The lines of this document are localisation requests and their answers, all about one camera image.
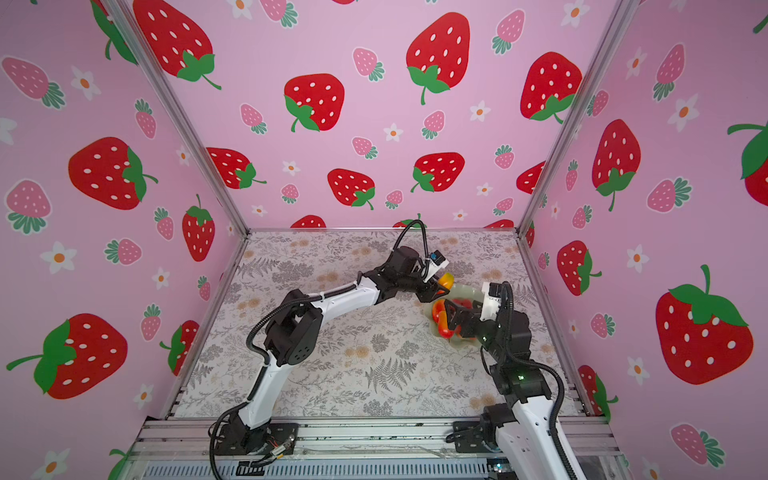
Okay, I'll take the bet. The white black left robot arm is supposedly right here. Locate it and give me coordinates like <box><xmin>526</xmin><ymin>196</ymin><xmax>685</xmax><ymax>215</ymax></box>
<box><xmin>209</xmin><ymin>246</ymin><xmax>450</xmax><ymax>459</ymax></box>

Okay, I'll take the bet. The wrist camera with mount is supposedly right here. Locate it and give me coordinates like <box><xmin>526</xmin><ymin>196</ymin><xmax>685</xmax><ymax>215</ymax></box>
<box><xmin>480</xmin><ymin>281</ymin><xmax>513</xmax><ymax>322</ymax></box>
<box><xmin>421</xmin><ymin>250</ymin><xmax>449</xmax><ymax>283</ymax></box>

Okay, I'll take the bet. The light green fruit bowl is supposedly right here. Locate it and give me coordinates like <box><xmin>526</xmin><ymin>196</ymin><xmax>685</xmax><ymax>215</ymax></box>
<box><xmin>426</xmin><ymin>285</ymin><xmax>483</xmax><ymax>345</ymax></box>

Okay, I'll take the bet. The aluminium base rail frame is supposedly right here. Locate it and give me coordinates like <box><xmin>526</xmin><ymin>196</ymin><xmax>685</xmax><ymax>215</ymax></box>
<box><xmin>114</xmin><ymin>411</ymin><xmax>630</xmax><ymax>479</ymax></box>

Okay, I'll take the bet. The black corrugated left-arm cable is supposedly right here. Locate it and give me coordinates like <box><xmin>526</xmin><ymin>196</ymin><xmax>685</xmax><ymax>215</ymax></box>
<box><xmin>392</xmin><ymin>218</ymin><xmax>431</xmax><ymax>259</ymax></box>

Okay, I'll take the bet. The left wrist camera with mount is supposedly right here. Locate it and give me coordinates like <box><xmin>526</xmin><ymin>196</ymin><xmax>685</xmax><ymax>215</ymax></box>
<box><xmin>421</xmin><ymin>250</ymin><xmax>449</xmax><ymax>283</ymax></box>

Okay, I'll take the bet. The small red-yellow fake mango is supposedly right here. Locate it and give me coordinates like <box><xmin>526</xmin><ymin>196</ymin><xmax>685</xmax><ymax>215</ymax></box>
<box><xmin>431</xmin><ymin>300</ymin><xmax>454</xmax><ymax>339</ymax></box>

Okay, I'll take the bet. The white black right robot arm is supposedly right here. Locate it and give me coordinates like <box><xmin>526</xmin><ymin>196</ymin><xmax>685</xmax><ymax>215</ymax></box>
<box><xmin>444</xmin><ymin>300</ymin><xmax>585</xmax><ymax>479</ymax></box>

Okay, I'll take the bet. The red fake lychee bunch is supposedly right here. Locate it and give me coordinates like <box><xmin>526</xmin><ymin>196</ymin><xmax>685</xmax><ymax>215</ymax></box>
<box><xmin>442</xmin><ymin>298</ymin><xmax>474</xmax><ymax>319</ymax></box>

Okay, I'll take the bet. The black corrugated right-arm cable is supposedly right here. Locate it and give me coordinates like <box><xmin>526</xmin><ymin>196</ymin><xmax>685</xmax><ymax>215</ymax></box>
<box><xmin>500</xmin><ymin>281</ymin><xmax>580</xmax><ymax>480</ymax></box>

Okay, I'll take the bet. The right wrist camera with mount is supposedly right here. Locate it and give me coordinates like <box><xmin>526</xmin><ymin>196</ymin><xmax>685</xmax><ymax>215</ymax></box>
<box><xmin>480</xmin><ymin>281</ymin><xmax>513</xmax><ymax>322</ymax></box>

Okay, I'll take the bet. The long yellow-red fake mango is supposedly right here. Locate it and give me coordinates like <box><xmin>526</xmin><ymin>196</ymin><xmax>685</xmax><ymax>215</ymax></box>
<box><xmin>438</xmin><ymin>273</ymin><xmax>455</xmax><ymax>289</ymax></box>

